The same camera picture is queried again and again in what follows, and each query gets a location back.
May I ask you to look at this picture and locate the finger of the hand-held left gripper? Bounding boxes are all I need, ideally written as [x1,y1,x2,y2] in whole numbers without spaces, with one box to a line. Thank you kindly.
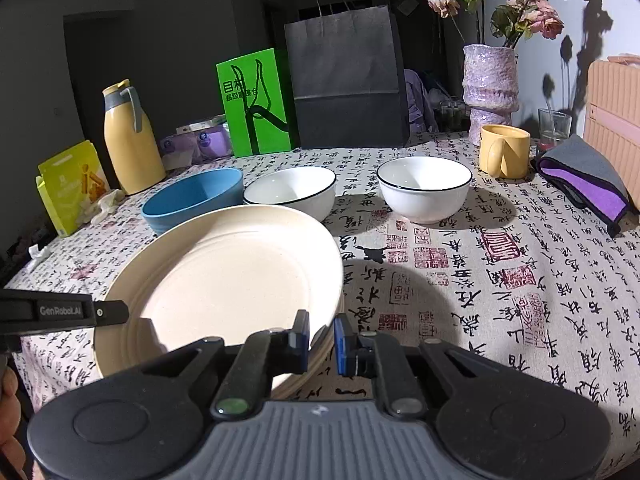
[93,300,130,327]

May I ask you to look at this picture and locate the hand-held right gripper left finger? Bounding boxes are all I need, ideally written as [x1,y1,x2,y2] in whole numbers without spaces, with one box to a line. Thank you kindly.
[140,309,312,421]

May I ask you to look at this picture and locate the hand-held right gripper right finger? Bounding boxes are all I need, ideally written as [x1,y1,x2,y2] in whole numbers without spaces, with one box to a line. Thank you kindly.
[334,314,506,418]

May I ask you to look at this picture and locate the blue bowl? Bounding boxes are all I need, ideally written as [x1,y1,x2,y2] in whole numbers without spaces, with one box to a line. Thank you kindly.
[141,168,244,235]

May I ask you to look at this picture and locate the white bowl with dark rim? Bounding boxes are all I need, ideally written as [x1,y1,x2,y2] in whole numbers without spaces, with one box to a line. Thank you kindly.
[243,166,337,223]
[376,156,472,225]

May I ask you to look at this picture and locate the person's left hand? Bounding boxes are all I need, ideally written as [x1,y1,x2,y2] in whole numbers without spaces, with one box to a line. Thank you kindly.
[0,366,31,480]

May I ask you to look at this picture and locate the pair of white rubber gloves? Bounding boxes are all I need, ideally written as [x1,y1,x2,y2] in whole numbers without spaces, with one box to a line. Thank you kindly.
[80,189,126,223]

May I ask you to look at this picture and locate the yellow-green cardboard box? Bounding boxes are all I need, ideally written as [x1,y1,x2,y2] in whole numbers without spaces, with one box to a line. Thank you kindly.
[36,140,112,237]

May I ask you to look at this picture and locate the calligraphy printed tablecloth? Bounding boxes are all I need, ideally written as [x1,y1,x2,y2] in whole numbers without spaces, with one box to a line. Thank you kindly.
[10,132,640,480]

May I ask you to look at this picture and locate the yellow thermos jug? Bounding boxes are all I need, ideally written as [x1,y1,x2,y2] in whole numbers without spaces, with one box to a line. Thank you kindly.
[102,79,166,196]

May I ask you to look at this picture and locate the small white box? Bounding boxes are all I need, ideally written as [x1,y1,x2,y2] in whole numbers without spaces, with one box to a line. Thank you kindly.
[175,115,227,136]

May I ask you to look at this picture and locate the green paper bag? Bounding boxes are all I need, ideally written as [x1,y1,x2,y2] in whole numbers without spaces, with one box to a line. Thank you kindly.
[216,48,292,158]

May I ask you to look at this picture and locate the purple garment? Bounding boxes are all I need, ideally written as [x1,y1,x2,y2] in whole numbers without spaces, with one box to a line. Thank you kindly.
[404,69,431,133]

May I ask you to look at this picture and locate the yellow mug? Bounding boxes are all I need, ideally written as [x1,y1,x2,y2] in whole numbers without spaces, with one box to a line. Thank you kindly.
[479,125,531,180]

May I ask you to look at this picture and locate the black paper bag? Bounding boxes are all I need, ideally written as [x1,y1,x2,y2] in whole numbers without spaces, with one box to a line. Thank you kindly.
[284,0,412,150]

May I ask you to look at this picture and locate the purple textured vase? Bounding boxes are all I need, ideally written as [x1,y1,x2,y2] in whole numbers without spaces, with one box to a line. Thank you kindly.
[461,44,521,146]

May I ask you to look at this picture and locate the grey and purple cloth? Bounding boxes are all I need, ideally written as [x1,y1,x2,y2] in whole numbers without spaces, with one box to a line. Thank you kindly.
[531,134,631,238]

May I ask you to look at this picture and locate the clear drinking glass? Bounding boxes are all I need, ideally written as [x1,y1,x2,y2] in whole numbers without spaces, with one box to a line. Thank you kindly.
[538,108,572,153]

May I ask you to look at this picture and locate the pink suitcase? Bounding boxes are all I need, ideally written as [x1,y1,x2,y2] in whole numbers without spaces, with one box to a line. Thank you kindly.
[582,55,640,183]

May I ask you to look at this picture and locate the dried pink flowers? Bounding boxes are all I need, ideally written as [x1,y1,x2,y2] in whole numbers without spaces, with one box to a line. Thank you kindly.
[426,0,591,51]

